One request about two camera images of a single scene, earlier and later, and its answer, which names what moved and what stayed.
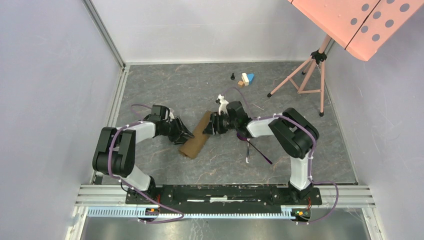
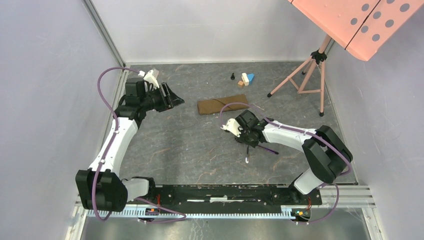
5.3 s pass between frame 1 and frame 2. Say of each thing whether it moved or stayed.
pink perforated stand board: stayed
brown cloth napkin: moved
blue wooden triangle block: stayed
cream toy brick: stayed
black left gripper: moved
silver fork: stayed
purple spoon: moved
